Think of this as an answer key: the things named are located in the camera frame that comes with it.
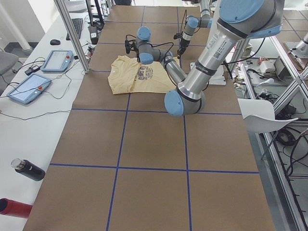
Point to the black labelled box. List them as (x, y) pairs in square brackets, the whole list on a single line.
[(94, 37)]

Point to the lower blue teach pendant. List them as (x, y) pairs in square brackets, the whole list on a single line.
[(29, 89)]

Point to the upper blue teach pendant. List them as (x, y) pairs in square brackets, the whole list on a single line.
[(57, 61)]

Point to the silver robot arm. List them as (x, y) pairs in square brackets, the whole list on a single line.
[(238, 19), (191, 24)]

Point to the beige long-sleeve graphic shirt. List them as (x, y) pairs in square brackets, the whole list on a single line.
[(129, 76)]

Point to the black keyboard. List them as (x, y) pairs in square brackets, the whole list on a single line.
[(78, 24)]

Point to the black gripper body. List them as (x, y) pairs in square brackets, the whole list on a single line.
[(183, 44)]

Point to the black computer mouse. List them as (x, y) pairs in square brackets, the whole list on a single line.
[(54, 42)]

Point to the aluminium frame post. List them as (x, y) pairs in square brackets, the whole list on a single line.
[(64, 13)]

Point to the white plastic chair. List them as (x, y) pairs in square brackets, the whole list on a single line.
[(259, 116)]

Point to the black water bottle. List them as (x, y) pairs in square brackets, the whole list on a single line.
[(28, 169)]

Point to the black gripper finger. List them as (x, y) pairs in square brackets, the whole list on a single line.
[(179, 53)]

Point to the blue teach pendant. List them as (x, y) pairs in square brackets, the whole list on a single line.
[(57, 61), (29, 89)]

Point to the red water bottle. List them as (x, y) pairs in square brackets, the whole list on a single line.
[(14, 208)]

